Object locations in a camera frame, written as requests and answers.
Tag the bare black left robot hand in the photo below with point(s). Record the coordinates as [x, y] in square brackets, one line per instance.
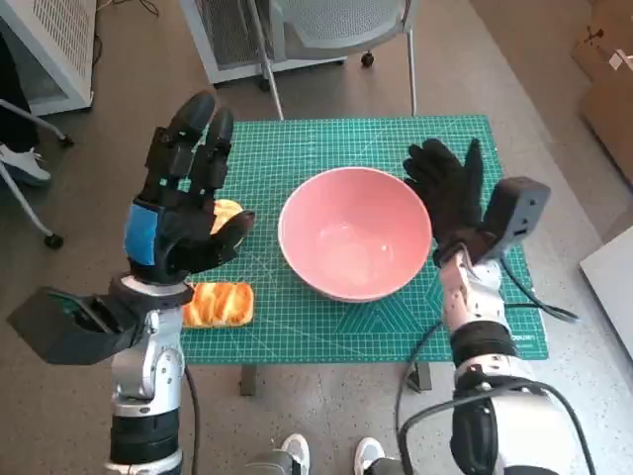
[173, 232]

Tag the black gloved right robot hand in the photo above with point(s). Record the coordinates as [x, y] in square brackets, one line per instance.
[452, 198]

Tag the round yellow bread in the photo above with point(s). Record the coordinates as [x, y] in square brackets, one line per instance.
[226, 213]

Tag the rectangular twisted bread loaf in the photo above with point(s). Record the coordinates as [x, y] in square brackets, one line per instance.
[217, 304]

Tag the pink bowl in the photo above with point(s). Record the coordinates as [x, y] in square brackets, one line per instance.
[346, 213]

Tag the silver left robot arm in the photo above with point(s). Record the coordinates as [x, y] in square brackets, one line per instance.
[143, 361]

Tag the chair with grey legs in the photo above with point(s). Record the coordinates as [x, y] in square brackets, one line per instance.
[53, 240]

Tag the green cutting mat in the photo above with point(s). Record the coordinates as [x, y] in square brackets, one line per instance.
[297, 336]

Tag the grey table leg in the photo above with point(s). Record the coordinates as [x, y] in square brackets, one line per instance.
[423, 378]
[248, 380]

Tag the white board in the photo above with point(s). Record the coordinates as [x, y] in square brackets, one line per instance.
[613, 277]

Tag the person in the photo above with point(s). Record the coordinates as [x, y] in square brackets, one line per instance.
[15, 99]

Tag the grey mesh chair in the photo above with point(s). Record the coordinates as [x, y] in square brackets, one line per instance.
[346, 20]

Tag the white perforated metal cabinet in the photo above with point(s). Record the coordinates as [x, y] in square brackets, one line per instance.
[64, 29]

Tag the white sneaker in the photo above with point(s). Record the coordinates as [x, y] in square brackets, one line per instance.
[297, 452]
[368, 452]

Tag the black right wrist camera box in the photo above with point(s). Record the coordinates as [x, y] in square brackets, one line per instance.
[516, 213]

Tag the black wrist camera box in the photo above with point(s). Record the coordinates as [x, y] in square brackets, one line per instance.
[516, 213]
[54, 331]

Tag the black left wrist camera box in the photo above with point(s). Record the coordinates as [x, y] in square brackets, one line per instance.
[54, 331]

